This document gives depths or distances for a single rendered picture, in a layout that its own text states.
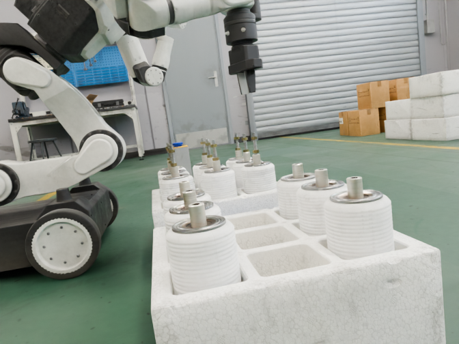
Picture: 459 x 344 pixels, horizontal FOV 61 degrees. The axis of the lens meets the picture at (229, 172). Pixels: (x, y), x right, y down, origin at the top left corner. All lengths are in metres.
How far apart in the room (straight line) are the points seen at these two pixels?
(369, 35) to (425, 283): 6.71
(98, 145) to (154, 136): 4.87
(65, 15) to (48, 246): 0.70
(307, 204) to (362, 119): 4.09
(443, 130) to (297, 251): 2.95
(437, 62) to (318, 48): 2.25
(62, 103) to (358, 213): 1.07
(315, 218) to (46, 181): 0.99
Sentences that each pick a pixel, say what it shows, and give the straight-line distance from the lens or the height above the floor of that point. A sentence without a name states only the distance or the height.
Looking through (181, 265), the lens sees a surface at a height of 0.21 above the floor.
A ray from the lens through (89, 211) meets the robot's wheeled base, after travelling 1.24.
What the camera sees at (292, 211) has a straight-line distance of 0.79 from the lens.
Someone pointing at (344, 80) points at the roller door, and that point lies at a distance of 6.90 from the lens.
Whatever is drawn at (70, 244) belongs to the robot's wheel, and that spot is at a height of 0.10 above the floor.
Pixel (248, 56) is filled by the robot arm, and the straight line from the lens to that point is 1.08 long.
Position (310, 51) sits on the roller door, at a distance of 6.73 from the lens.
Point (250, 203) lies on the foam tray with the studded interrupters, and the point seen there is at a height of 0.16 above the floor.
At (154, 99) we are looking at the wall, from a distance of 6.21.
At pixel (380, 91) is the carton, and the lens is 4.87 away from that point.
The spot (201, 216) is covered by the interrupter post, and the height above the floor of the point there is 0.27.
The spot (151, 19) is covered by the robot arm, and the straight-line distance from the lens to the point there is 1.03.
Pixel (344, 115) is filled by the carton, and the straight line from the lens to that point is 5.10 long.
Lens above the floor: 0.39
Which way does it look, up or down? 8 degrees down
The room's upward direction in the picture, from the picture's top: 8 degrees counter-clockwise
